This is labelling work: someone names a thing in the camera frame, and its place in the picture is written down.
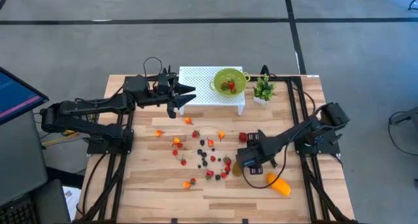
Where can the white perforated metal shelf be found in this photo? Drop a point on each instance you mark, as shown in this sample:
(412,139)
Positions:
(196,87)

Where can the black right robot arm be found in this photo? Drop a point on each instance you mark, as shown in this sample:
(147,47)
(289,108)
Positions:
(294,134)

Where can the small red cherry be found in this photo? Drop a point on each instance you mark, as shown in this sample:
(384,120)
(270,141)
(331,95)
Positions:
(224,175)
(174,152)
(213,158)
(180,145)
(227,168)

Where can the small orange peach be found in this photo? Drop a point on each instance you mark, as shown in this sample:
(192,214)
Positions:
(221,134)
(158,132)
(176,141)
(210,143)
(188,120)

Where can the green plastic colander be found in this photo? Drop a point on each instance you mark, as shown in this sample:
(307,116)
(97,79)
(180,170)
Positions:
(236,74)

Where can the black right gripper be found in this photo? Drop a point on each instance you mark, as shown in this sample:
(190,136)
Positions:
(251,155)

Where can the large red raspberry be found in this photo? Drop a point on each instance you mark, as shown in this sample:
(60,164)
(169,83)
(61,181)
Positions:
(242,137)

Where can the black keyboard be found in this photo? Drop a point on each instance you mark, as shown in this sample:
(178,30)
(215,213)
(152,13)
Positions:
(16,214)

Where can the orange peach with stem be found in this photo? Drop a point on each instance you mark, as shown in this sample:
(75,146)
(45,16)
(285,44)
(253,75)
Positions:
(186,185)

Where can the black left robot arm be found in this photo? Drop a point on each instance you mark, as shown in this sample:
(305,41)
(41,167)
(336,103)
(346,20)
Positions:
(98,104)

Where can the orange mango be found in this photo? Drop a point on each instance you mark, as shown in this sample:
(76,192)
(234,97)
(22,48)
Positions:
(278,184)

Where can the grey stand foot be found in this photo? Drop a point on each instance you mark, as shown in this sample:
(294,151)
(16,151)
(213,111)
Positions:
(408,115)

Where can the blue-screen monitor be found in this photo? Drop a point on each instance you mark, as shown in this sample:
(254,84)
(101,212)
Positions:
(16,96)

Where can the black kitchen knife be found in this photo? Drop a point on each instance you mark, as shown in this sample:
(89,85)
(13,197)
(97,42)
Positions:
(273,162)

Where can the black table clamp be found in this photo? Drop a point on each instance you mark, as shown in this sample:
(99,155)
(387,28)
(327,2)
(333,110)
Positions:
(168,70)
(245,221)
(174,221)
(265,71)

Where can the brown kiwi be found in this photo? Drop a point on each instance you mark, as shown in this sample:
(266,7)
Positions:
(236,171)

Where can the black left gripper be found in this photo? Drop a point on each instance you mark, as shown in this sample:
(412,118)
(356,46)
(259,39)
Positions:
(165,93)

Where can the white paper sheet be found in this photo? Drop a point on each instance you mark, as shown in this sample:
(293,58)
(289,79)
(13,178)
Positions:
(72,201)

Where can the small potted green plant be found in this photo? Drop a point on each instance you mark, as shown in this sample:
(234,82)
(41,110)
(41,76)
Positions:
(264,88)

